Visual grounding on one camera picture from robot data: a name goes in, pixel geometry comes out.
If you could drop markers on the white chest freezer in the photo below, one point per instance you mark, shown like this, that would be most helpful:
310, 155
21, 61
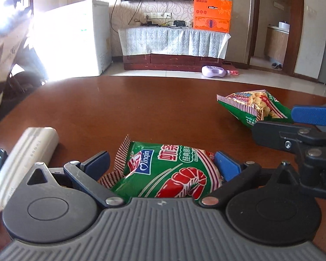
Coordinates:
73, 41

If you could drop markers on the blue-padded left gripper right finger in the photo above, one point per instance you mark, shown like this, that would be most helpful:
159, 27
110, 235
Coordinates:
238, 178

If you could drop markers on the white purple bottle on floor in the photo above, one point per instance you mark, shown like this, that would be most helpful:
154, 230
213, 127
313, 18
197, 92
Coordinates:
213, 71

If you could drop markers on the red item on floor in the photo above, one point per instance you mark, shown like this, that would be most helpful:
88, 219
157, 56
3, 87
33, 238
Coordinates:
232, 72

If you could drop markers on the green shrimp chips bag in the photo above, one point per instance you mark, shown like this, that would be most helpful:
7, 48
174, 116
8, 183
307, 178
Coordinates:
250, 107
151, 170

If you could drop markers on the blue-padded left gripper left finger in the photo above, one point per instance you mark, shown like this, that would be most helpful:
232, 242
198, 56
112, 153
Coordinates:
84, 177

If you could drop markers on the wooden kitchen cabinet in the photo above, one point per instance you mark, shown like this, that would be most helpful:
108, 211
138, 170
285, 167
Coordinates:
276, 44

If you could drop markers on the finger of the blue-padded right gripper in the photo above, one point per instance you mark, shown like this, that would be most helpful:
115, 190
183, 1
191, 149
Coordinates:
278, 136
308, 114

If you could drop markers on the tv cabinet with cloth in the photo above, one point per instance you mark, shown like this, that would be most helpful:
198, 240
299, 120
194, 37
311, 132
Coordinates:
172, 48

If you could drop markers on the orange gift box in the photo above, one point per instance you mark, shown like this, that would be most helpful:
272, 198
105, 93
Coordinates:
212, 15

